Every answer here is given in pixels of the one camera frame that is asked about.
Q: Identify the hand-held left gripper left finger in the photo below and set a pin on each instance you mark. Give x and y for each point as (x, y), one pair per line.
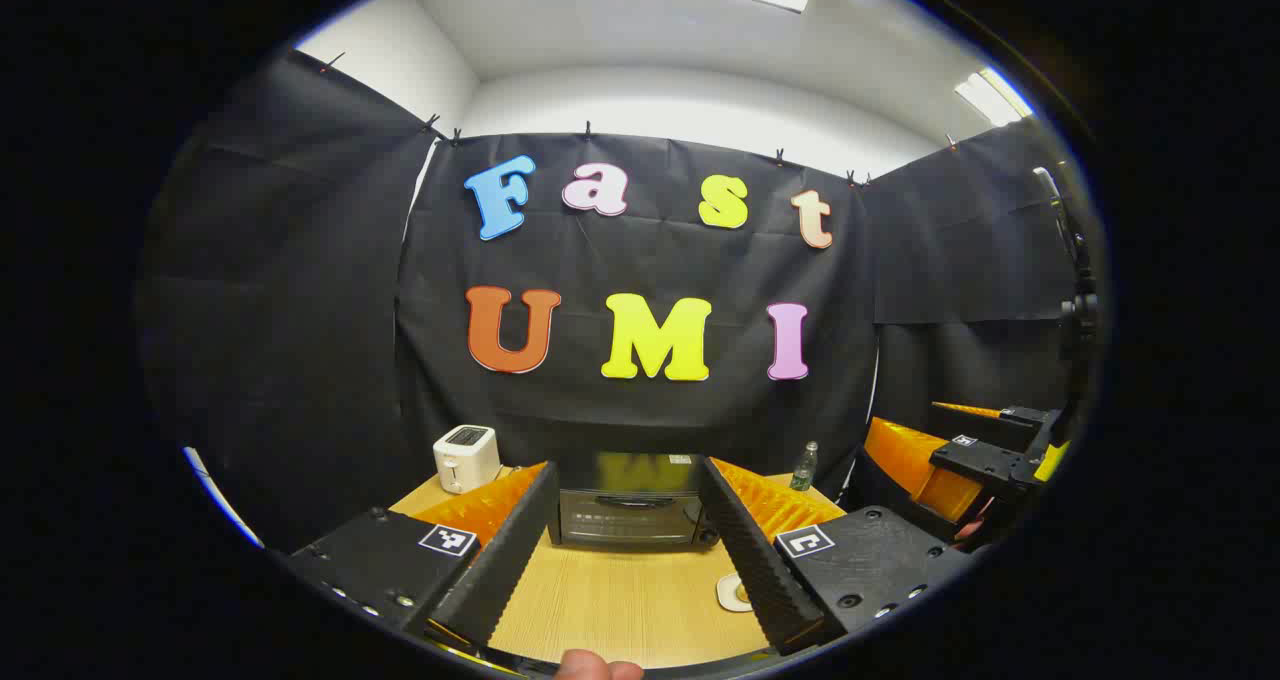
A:
(505, 570)

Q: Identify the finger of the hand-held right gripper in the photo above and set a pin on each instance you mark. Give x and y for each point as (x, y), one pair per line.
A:
(1020, 415)
(985, 457)

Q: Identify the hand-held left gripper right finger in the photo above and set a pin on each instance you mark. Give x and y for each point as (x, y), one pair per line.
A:
(760, 570)

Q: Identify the black electric oven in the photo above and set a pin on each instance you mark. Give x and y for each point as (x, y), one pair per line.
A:
(630, 515)

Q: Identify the white square plate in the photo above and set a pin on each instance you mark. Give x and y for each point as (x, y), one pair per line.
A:
(732, 592)

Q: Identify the clear plastic water bottle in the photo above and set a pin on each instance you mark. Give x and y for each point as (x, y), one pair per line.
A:
(803, 472)

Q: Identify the white toaster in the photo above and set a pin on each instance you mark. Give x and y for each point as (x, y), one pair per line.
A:
(465, 460)

